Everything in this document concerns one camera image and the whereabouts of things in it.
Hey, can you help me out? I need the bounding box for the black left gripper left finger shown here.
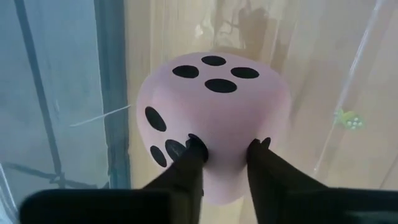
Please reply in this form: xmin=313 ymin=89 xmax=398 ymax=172
xmin=142 ymin=133 xmax=209 ymax=224

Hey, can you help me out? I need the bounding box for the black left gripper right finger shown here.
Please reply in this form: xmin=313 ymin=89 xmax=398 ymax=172
xmin=247 ymin=136 xmax=330 ymax=224

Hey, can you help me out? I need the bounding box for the clear plastic container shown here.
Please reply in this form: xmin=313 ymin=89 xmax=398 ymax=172
xmin=0 ymin=0 xmax=398 ymax=224

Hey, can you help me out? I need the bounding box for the small green die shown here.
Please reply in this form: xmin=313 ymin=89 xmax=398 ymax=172
xmin=335 ymin=108 xmax=365 ymax=131

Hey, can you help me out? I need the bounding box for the large light pink foam die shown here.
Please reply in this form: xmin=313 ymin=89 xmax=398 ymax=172
xmin=136 ymin=52 xmax=292 ymax=206

